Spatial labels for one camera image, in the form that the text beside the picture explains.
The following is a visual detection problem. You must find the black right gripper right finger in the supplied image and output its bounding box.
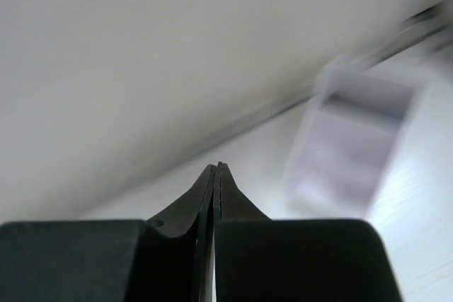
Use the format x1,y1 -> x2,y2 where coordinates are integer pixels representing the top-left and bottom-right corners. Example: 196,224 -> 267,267
213,163 -> 403,301

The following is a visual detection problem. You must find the aluminium rail right side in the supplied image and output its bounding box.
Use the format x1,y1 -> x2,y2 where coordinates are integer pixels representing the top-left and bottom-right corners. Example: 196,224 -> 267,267
365,0 -> 452,69

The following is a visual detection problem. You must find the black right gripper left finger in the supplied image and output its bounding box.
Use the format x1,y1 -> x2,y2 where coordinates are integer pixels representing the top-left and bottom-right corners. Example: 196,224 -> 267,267
1,165 -> 216,301

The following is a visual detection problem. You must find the white three-compartment organizer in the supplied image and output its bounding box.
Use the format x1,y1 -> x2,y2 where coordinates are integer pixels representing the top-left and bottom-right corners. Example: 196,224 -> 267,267
281,55 -> 432,219

